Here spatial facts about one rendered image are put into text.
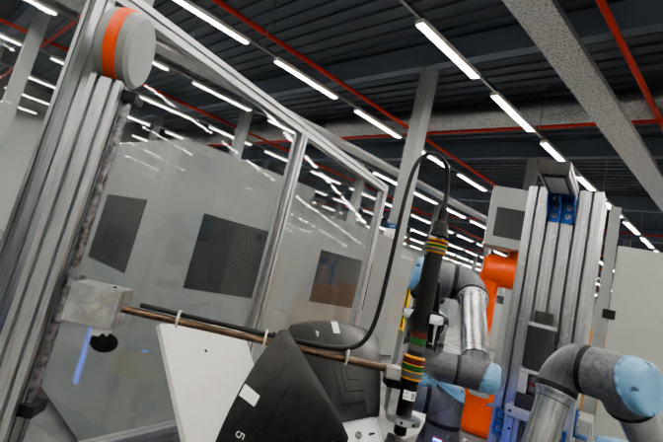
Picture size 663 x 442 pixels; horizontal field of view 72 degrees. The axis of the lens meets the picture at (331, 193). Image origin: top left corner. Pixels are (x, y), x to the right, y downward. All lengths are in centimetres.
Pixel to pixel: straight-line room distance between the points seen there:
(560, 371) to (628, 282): 150
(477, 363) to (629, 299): 159
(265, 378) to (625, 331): 222
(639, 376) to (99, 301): 111
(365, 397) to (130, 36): 84
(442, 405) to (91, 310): 117
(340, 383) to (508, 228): 405
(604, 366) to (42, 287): 117
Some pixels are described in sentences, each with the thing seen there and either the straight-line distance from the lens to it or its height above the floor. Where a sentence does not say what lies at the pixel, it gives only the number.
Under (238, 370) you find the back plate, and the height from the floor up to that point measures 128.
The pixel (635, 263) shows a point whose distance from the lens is 277.
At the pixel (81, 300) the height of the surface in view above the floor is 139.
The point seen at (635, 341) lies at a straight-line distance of 274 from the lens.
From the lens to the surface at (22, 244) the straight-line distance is 112.
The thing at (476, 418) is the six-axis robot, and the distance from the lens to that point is 490.
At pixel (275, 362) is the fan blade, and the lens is 75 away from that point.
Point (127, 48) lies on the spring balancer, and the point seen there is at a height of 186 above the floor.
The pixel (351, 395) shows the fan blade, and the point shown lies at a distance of 100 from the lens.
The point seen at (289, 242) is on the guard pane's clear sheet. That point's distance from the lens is 178.
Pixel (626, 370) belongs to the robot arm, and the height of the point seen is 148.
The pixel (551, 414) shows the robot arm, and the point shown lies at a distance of 131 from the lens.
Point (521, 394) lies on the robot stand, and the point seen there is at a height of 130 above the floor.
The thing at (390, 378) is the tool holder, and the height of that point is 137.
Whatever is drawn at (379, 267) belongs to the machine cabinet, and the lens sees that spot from 566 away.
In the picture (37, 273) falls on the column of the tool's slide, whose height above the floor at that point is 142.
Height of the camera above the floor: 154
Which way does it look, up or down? 9 degrees up
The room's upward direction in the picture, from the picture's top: 14 degrees clockwise
